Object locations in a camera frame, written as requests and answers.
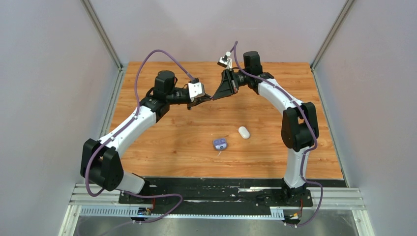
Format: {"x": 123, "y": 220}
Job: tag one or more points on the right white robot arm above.
{"x": 299, "y": 129}

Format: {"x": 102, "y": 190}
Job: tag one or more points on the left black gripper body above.
{"x": 180, "y": 97}

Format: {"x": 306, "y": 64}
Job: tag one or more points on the purple earbud charging case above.
{"x": 220, "y": 144}

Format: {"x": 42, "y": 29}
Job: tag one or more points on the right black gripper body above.
{"x": 240, "y": 79}

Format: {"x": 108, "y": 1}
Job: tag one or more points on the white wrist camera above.
{"x": 196, "y": 90}
{"x": 226, "y": 61}

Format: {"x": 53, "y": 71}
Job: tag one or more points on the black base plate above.
{"x": 219, "y": 196}

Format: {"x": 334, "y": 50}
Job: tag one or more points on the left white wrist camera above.
{"x": 196, "y": 90}

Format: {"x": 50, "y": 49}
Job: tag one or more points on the white earbud charging case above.
{"x": 243, "y": 131}

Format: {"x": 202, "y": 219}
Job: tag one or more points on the aluminium frame rail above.
{"x": 323, "y": 199}

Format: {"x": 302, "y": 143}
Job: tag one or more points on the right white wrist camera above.
{"x": 226, "y": 61}

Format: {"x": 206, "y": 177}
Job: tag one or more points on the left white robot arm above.
{"x": 101, "y": 159}

